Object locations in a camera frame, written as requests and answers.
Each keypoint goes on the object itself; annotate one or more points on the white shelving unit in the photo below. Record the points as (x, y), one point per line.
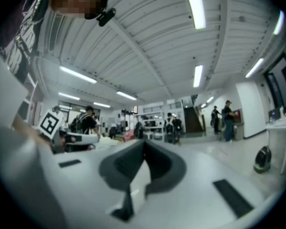
(154, 128)

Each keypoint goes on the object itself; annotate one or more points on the black and white printed shirt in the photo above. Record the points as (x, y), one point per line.
(25, 44)

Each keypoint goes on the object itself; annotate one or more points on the person's left forearm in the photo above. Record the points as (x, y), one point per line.
(30, 131)

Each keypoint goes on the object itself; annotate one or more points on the dark monitor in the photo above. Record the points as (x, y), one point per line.
(274, 115)

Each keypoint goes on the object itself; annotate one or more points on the white table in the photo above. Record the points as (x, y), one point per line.
(280, 129)

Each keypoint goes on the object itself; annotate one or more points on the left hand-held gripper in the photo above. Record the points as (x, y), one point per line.
(49, 124)

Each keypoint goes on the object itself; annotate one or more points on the dark glass door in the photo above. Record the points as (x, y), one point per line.
(280, 85)

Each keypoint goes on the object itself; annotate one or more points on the long ceiling light tube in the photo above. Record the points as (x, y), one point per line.
(68, 96)
(278, 23)
(101, 105)
(77, 74)
(254, 67)
(126, 95)
(195, 6)
(198, 76)

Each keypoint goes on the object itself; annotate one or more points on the person's face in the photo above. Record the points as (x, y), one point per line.
(73, 1)

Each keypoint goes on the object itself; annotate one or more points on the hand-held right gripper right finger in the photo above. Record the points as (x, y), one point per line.
(169, 168)

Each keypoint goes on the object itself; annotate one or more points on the brown wooden staircase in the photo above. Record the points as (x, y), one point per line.
(192, 120)

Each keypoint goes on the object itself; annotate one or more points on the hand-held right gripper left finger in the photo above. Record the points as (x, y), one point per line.
(114, 168)

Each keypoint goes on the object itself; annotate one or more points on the black head-worn camera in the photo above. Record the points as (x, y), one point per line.
(106, 16)

